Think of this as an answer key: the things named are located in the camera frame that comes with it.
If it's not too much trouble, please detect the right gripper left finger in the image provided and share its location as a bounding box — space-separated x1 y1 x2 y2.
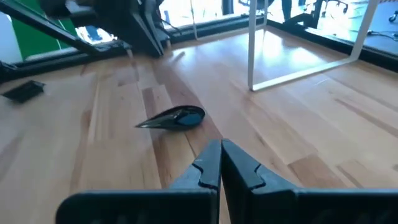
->
167 139 222 224

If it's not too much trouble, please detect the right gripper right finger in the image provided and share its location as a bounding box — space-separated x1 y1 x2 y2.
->
221 139 300 224

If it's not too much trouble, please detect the black teardrop mini plate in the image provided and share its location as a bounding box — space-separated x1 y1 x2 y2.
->
134 105 206 131

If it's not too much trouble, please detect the black square mini plate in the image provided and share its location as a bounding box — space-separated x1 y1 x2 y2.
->
1 80 46 104

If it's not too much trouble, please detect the white perforated metal shelf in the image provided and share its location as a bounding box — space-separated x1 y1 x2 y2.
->
248 0 381 92

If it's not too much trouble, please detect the black office chair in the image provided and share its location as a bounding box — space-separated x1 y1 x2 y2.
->
319 0 349 15

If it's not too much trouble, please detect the black desk beam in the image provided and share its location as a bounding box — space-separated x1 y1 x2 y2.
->
0 0 105 55

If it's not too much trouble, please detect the black aluminium table frame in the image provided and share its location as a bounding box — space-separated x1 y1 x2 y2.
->
0 14 398 83

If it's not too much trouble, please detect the black curved bracket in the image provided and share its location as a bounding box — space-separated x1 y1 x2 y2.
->
283 12 315 29

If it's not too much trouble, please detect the grey floor cable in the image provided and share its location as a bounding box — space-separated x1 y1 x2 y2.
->
366 29 398 42

